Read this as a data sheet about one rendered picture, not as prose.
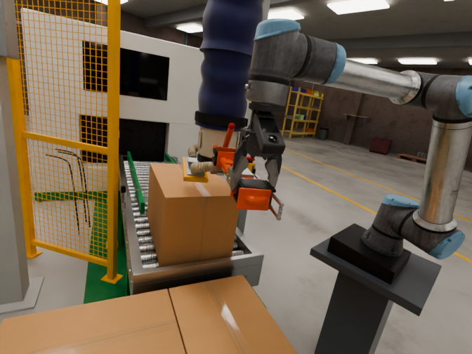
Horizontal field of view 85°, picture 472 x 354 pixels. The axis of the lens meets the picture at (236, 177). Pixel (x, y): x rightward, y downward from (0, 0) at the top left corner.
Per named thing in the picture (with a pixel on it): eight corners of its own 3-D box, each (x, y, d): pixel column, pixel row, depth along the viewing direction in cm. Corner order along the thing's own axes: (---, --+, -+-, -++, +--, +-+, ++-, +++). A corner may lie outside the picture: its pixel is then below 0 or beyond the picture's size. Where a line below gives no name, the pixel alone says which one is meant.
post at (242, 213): (226, 272, 223) (244, 161, 195) (233, 271, 226) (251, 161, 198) (230, 277, 218) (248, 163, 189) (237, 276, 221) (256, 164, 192)
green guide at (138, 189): (120, 157, 319) (120, 150, 317) (129, 157, 324) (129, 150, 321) (128, 214, 183) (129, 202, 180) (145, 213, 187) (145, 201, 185)
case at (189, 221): (147, 217, 184) (149, 163, 172) (201, 214, 201) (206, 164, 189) (159, 270, 132) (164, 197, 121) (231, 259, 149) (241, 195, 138)
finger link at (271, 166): (274, 184, 69) (268, 152, 66) (283, 192, 63) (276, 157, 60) (264, 187, 69) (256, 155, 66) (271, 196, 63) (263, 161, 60)
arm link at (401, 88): (418, 75, 100) (266, 35, 73) (453, 77, 89) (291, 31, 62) (407, 106, 104) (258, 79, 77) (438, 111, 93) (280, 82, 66)
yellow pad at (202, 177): (182, 159, 133) (182, 150, 132) (201, 161, 136) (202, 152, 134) (182, 181, 102) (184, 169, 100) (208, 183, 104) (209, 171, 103)
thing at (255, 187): (230, 195, 65) (232, 176, 64) (257, 197, 67) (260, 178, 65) (236, 209, 57) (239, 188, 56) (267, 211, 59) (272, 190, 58)
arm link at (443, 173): (423, 230, 125) (451, 68, 89) (463, 253, 110) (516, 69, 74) (399, 244, 122) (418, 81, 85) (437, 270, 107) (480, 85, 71)
